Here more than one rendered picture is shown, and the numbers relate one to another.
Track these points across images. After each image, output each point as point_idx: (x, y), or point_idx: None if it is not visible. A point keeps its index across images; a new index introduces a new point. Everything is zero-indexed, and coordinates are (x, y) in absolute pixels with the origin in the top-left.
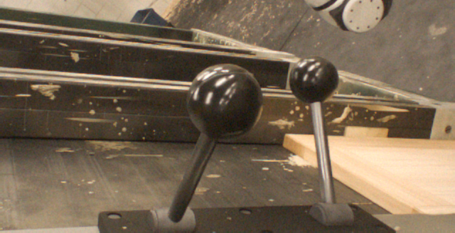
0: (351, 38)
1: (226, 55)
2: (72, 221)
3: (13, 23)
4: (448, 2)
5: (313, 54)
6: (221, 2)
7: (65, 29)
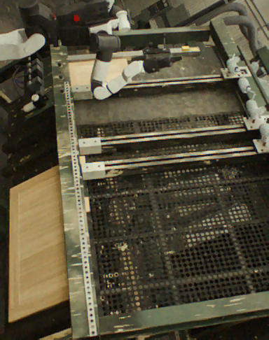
0: None
1: (129, 135)
2: (172, 65)
3: (211, 151)
4: None
5: None
6: None
7: (192, 152)
